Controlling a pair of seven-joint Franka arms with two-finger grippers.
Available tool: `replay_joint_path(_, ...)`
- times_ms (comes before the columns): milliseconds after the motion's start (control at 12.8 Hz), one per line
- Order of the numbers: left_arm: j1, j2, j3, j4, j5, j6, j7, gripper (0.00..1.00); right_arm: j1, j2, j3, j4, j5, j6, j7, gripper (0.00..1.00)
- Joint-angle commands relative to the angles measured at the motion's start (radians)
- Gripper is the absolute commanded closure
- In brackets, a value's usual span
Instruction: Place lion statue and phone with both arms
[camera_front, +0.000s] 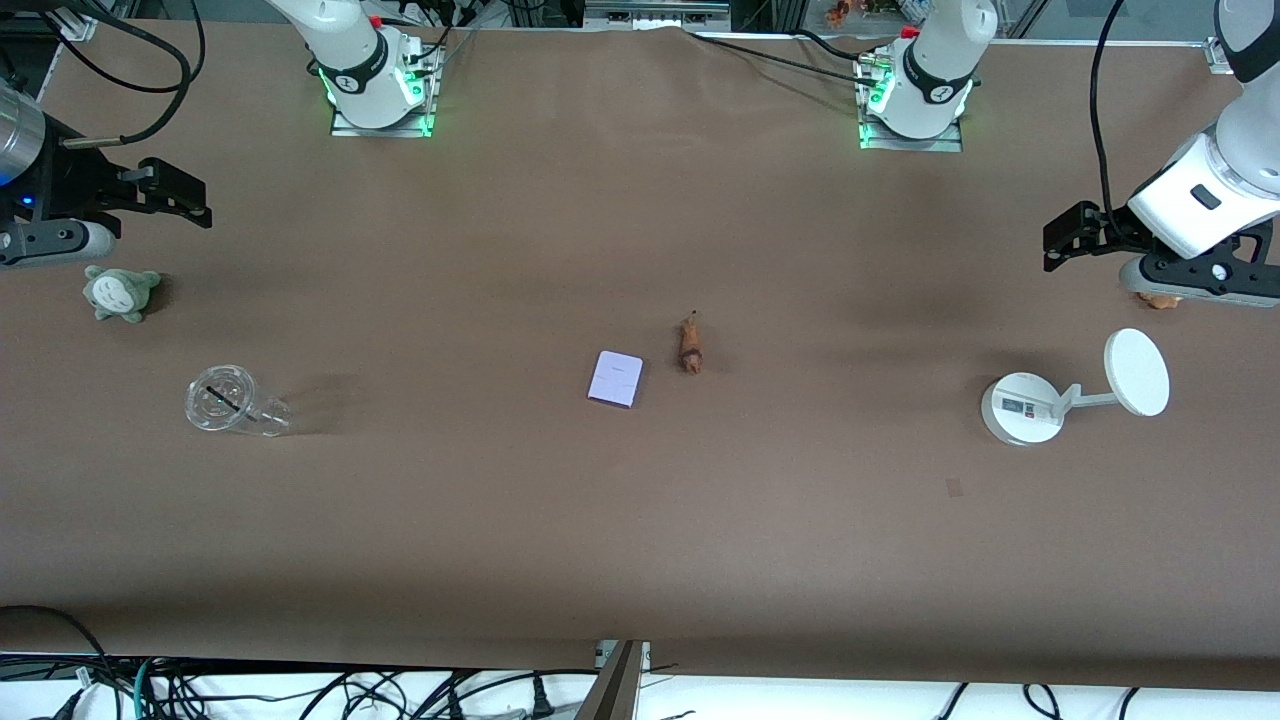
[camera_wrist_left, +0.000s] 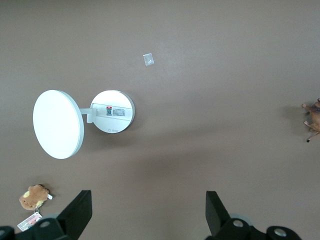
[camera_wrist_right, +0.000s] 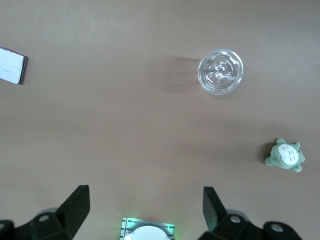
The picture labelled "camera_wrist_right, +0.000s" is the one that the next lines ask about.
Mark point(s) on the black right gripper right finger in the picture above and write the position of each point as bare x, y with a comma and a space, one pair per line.
217, 220

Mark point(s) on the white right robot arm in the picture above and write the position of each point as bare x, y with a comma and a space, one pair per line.
147, 233

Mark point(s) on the brown table cover mat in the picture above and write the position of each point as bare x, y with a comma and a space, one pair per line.
125, 125

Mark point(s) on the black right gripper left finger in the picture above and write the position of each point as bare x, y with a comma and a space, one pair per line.
72, 212

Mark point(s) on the grey-green plush toy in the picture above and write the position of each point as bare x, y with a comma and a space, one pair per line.
285, 155

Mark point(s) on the lilac folding phone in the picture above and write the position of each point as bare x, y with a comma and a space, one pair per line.
10, 66

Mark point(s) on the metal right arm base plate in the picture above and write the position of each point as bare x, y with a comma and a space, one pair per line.
126, 226

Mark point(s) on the clear plastic cup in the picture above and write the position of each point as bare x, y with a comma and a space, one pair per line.
220, 72

